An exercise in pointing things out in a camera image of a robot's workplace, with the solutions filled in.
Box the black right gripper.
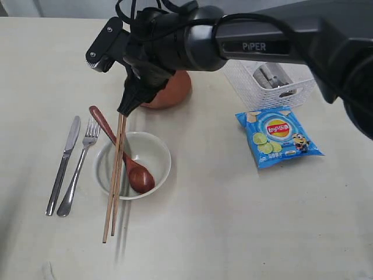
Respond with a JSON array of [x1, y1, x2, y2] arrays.
[[85, 7, 187, 117]]

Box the brown round plate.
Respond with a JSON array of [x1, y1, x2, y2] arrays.
[[140, 71, 192, 110]]

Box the silver fork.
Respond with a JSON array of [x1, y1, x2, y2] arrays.
[[57, 117, 100, 217]]

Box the white ceramic bowl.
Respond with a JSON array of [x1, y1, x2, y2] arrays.
[[93, 132, 171, 200]]

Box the silver table knife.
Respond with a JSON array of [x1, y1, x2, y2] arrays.
[[45, 115, 81, 216]]

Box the brown wooden spoon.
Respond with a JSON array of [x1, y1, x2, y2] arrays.
[[89, 106, 155, 194]]

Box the white perforated plastic basket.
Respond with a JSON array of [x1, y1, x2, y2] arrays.
[[223, 60, 316, 111]]

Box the blue snack packet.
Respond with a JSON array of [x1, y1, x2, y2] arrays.
[[235, 107, 323, 169]]

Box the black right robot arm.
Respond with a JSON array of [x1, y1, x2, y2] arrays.
[[85, 1, 372, 137]]

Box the white backdrop curtain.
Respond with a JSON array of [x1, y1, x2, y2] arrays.
[[1, 1, 299, 29]]

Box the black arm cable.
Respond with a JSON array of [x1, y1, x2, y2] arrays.
[[115, 0, 298, 44]]

